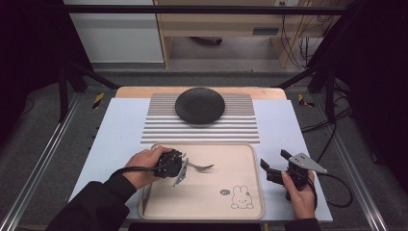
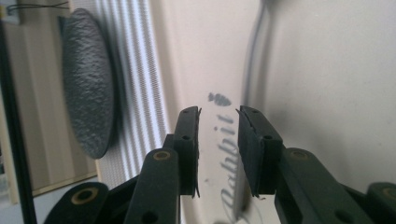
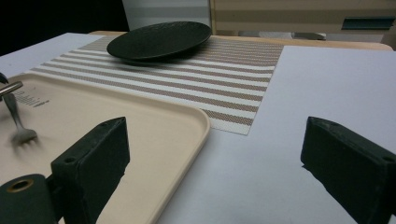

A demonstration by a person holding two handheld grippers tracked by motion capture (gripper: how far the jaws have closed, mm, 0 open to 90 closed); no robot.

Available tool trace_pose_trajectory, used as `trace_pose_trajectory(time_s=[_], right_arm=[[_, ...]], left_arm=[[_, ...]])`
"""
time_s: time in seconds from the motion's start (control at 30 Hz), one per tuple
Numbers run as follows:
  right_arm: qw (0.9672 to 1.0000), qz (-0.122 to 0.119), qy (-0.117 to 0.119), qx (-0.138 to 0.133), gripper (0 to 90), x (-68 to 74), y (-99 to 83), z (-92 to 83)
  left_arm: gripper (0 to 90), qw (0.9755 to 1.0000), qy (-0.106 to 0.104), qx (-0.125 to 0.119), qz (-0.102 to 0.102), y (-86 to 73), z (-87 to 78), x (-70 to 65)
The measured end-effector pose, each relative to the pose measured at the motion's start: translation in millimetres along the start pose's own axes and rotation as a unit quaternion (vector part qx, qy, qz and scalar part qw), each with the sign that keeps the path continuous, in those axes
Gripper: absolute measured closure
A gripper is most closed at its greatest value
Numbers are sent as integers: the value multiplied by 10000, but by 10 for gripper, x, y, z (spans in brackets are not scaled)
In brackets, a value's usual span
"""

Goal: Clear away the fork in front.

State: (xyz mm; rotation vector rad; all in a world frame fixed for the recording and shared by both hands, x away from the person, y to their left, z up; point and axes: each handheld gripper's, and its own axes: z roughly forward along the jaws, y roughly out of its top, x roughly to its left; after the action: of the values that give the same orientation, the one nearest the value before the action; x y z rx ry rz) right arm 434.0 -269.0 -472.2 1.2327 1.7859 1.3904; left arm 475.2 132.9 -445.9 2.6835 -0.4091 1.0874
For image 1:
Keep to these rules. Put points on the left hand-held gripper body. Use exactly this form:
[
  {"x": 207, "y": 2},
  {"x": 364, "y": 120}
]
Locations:
[{"x": 168, "y": 165}]

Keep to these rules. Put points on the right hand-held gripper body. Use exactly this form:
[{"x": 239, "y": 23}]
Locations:
[{"x": 304, "y": 163}]

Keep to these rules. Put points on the silver fork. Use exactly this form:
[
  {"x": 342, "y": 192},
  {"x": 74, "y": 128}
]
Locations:
[{"x": 202, "y": 166}]

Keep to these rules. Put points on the beige tray with rabbit print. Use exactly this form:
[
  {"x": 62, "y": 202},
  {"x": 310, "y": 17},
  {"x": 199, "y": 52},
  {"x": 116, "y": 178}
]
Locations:
[{"x": 208, "y": 199}]

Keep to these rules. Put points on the black textured plate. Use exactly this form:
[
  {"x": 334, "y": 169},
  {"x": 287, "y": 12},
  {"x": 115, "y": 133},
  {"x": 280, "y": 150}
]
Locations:
[{"x": 199, "y": 106}]

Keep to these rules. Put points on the person's left hand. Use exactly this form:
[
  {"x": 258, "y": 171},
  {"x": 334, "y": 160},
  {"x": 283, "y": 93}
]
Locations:
[{"x": 142, "y": 166}]

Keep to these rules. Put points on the person's right hand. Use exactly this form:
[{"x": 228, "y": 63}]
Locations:
[{"x": 303, "y": 202}]

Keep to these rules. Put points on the yellow black tape marker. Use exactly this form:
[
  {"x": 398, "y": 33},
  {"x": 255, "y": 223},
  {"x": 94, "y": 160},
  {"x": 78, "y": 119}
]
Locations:
[
  {"x": 98, "y": 100},
  {"x": 303, "y": 100}
]

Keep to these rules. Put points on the striped placemat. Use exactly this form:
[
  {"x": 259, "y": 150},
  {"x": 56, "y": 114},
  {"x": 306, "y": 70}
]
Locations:
[{"x": 224, "y": 131}]

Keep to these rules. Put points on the person's dark clothing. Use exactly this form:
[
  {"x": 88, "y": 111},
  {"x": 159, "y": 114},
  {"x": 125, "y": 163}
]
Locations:
[{"x": 192, "y": 227}]

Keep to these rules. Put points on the black curtain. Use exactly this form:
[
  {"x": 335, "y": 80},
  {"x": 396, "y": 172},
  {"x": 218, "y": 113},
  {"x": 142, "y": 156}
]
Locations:
[
  {"x": 29, "y": 48},
  {"x": 375, "y": 64}
]

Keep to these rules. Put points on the black chair base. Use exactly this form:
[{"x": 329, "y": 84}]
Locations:
[{"x": 207, "y": 40}]

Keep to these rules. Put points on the white cabinet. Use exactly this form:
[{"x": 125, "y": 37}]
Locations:
[{"x": 118, "y": 38}]

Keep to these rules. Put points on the light wooden desk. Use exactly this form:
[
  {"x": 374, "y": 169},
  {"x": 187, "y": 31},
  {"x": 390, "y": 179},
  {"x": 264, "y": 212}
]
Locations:
[{"x": 224, "y": 22}]

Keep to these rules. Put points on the aluminium rail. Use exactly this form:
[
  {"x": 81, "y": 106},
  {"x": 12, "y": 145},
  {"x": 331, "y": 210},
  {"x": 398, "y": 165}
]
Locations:
[
  {"x": 356, "y": 179},
  {"x": 38, "y": 163}
]

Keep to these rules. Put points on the black metal frame leg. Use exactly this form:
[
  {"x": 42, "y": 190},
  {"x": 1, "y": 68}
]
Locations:
[
  {"x": 64, "y": 93},
  {"x": 329, "y": 96}
]

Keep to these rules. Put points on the black horizontal frame bar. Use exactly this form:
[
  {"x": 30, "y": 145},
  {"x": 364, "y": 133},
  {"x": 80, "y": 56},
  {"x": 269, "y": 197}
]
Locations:
[{"x": 192, "y": 9}]

